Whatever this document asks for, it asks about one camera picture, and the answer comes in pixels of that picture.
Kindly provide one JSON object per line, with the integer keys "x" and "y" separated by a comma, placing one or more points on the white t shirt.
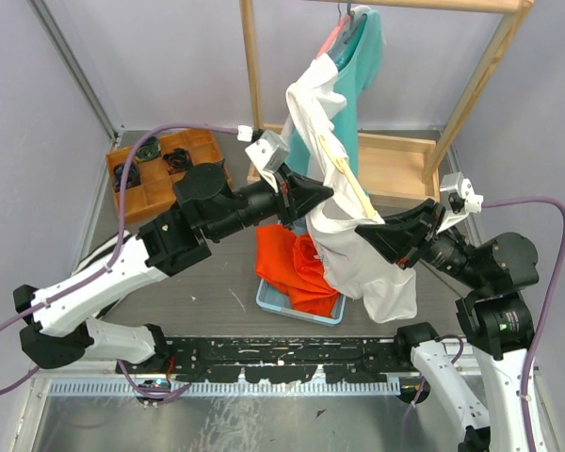
{"x": 352, "y": 266}

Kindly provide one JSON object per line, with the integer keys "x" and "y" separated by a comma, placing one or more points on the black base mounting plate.
{"x": 278, "y": 360}

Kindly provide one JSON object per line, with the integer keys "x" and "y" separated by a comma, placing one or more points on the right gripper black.
{"x": 404, "y": 235}

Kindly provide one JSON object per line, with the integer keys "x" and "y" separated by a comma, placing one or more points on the grey blue hanger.
{"x": 353, "y": 20}

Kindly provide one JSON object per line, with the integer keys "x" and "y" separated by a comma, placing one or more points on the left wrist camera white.
{"x": 268, "y": 152}

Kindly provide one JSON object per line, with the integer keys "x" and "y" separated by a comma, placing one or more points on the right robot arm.
{"x": 493, "y": 318}

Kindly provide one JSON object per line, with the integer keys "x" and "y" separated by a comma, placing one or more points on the wooden clothes rack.
{"x": 438, "y": 56}

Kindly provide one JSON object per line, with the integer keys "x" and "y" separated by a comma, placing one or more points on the teal t shirt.
{"x": 328, "y": 92}

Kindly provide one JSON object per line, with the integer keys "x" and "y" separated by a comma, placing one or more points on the black white striped cloth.
{"x": 111, "y": 272}

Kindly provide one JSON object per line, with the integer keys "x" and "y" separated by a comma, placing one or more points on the beige wooden hanger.
{"x": 343, "y": 167}

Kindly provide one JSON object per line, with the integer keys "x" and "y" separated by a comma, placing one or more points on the aluminium frame rail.
{"x": 151, "y": 388}

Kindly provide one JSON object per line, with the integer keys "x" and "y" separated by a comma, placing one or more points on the pink hanger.
{"x": 332, "y": 40}

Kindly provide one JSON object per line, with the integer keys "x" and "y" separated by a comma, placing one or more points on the orange t shirt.
{"x": 289, "y": 262}

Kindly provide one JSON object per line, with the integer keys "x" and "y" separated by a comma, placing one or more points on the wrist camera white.
{"x": 268, "y": 152}
{"x": 458, "y": 195}

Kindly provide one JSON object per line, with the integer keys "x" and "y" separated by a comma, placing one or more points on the wooden compartment tray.
{"x": 143, "y": 191}

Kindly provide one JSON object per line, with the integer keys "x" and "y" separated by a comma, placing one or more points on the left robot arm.
{"x": 62, "y": 328}

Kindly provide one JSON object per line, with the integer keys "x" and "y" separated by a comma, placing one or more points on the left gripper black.
{"x": 298, "y": 195}

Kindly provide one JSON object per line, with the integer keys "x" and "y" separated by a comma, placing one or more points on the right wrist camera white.
{"x": 458, "y": 195}

